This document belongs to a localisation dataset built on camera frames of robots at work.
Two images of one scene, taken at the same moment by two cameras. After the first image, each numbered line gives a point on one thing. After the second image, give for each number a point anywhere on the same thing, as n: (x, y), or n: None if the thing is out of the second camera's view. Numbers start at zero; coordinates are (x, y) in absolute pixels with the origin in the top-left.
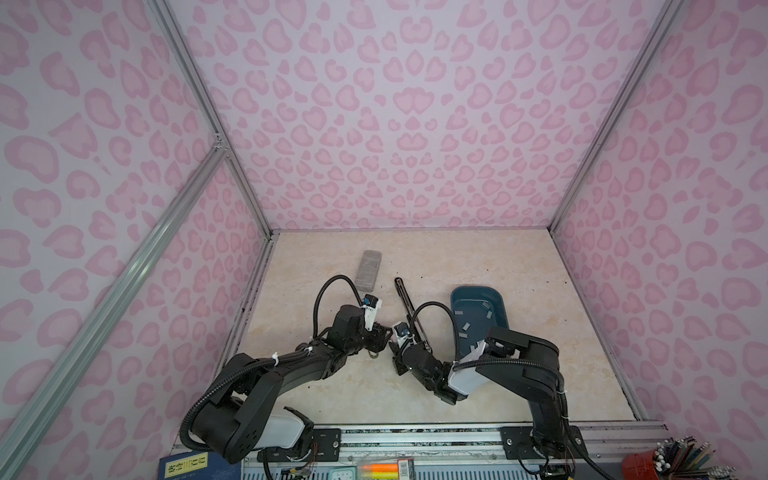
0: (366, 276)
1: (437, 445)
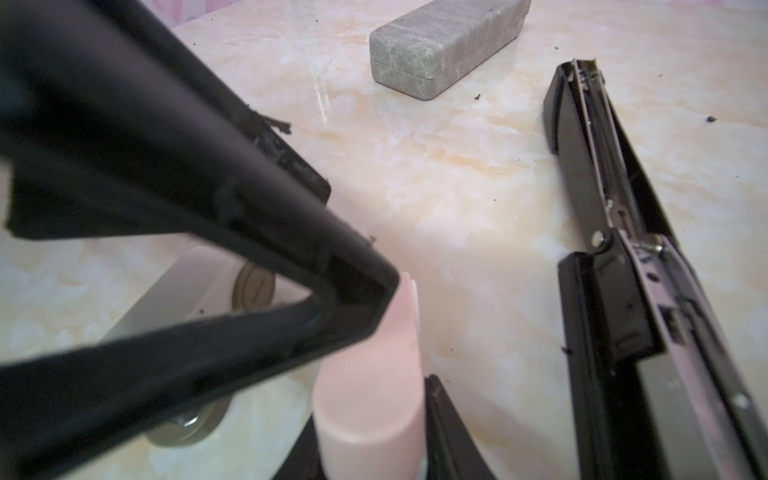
0: (426, 53)
1: None
